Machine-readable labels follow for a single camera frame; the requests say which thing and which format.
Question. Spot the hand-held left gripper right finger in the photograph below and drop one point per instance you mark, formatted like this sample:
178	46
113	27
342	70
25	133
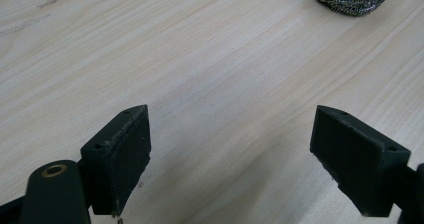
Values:
353	160

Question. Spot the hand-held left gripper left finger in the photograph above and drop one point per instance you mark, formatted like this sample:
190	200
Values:
120	157

